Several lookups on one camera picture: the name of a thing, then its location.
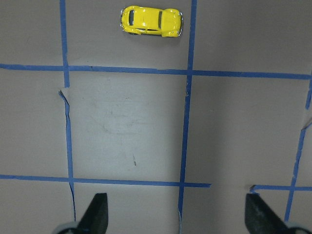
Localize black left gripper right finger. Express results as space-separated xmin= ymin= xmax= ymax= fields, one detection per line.
xmin=245 ymin=194 xmax=293 ymax=234

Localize yellow beetle toy car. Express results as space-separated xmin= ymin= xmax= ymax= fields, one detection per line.
xmin=120 ymin=5 xmax=184 ymax=38

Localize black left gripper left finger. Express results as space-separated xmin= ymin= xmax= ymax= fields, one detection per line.
xmin=74 ymin=193 xmax=108 ymax=234

